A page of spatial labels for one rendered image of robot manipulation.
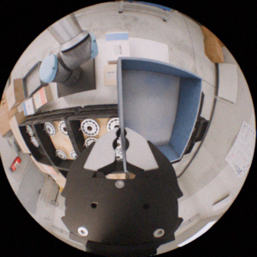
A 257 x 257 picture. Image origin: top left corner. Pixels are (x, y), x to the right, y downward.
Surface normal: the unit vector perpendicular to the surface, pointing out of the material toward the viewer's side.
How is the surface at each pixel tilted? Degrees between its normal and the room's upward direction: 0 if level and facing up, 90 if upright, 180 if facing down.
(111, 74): 0
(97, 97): 0
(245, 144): 90
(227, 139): 90
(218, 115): 90
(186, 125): 89
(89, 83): 4
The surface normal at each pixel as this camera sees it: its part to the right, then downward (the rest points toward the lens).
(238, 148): -0.99, 0.08
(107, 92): 0.13, 0.48
